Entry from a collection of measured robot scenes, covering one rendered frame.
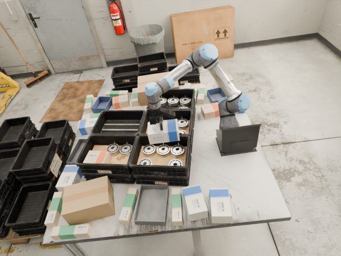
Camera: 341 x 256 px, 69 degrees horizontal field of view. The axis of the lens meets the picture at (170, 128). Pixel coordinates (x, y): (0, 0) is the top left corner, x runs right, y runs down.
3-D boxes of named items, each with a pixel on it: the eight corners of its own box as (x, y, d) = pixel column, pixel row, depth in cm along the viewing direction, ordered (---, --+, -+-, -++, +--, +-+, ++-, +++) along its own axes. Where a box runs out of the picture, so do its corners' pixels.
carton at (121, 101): (129, 99, 266) (127, 94, 261) (130, 106, 257) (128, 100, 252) (114, 102, 265) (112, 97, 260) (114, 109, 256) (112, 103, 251)
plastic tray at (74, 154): (80, 142, 226) (78, 138, 223) (101, 142, 223) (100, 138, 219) (68, 166, 207) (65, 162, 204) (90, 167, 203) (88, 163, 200)
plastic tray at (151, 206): (165, 225, 160) (164, 221, 156) (135, 224, 163) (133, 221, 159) (169, 189, 179) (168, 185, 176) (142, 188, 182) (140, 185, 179)
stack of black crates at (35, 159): (45, 167, 285) (25, 139, 255) (71, 164, 284) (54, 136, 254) (33, 198, 256) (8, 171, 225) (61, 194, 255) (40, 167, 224)
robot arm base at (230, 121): (239, 126, 195) (237, 114, 196) (240, 126, 181) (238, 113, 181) (219, 129, 199) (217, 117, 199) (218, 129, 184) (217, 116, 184)
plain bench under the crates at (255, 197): (229, 126, 319) (231, 78, 272) (274, 259, 201) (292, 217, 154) (106, 141, 326) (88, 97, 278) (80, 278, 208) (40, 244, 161)
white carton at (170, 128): (178, 128, 174) (177, 118, 168) (179, 140, 165) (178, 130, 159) (149, 131, 175) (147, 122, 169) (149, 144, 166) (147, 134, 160)
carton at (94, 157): (86, 169, 185) (82, 162, 180) (92, 156, 194) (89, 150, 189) (106, 170, 182) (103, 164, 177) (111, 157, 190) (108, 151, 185)
